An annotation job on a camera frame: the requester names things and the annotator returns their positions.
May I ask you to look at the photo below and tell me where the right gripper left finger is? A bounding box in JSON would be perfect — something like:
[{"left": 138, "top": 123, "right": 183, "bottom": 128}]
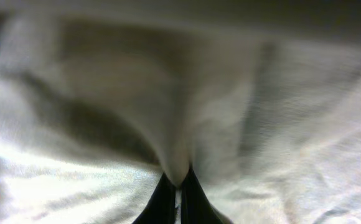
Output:
[{"left": 133, "top": 174, "right": 176, "bottom": 224}]

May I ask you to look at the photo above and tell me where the white Puma t-shirt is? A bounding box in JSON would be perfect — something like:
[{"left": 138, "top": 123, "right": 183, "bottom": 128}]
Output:
[{"left": 0, "top": 12, "right": 361, "bottom": 223}]

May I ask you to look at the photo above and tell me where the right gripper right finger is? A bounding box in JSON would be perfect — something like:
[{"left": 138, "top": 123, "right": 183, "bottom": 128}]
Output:
[{"left": 180, "top": 166, "right": 231, "bottom": 224}]

